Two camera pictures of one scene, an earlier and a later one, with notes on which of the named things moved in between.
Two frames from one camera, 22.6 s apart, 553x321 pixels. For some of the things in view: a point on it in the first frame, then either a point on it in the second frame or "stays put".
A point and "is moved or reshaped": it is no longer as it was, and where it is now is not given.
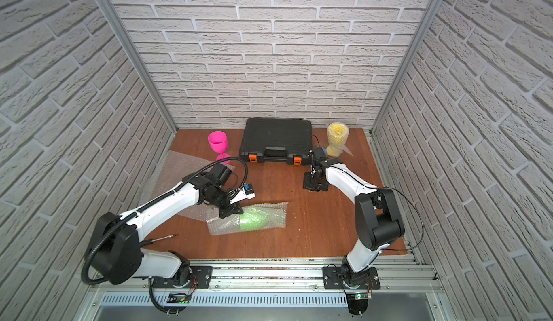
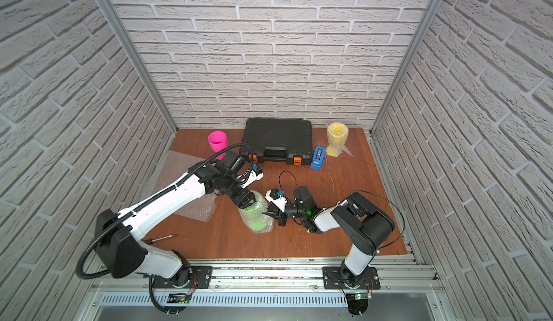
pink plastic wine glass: [218, 141] stays put
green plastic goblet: [255, 216] is moved or reshaped
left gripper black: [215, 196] → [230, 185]
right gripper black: [307, 185] → [279, 214]
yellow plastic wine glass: [338, 134] stays put
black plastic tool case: [276, 139] stays put
